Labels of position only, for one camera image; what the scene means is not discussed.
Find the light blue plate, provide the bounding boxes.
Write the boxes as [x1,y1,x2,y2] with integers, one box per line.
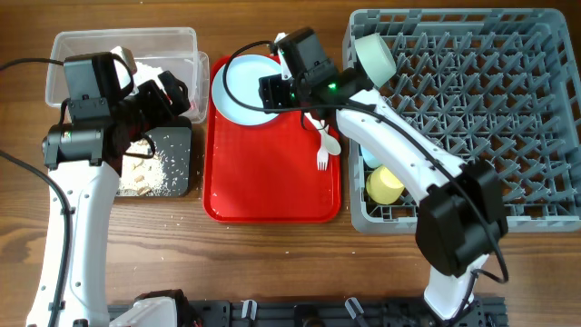
[212,54,281,126]

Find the red snack wrapper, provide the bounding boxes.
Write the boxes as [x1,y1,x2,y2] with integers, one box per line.
[188,99,198,112]

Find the white plastic spoon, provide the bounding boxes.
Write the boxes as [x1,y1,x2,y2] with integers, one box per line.
[305,114,341,155]

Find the red serving tray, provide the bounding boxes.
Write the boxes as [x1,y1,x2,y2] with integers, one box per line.
[202,54,342,224]

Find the light blue small bowl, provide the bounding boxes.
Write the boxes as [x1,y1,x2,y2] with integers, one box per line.
[360,146,382,169]

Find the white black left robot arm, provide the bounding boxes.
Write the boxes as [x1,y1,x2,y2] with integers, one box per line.
[1,47,191,326]

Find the black waste tray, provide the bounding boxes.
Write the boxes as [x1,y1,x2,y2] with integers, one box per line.
[115,115,193,198]

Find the grey dishwasher rack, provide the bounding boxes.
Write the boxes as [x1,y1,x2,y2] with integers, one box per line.
[342,8,580,233]

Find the yellow cup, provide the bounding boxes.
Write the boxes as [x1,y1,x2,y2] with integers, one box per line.
[365,165,405,204]

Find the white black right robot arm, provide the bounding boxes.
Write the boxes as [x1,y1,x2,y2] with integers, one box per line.
[222,35,508,324]

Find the white tissue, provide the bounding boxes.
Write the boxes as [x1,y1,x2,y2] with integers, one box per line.
[133,62,163,82]

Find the green bowl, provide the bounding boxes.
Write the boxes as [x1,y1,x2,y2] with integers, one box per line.
[354,34,397,88]

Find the clear plastic waste bin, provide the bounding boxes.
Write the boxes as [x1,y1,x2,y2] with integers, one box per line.
[50,27,210,124]

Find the rice and nutshell leftovers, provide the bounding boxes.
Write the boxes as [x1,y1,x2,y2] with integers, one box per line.
[116,134,192,197]

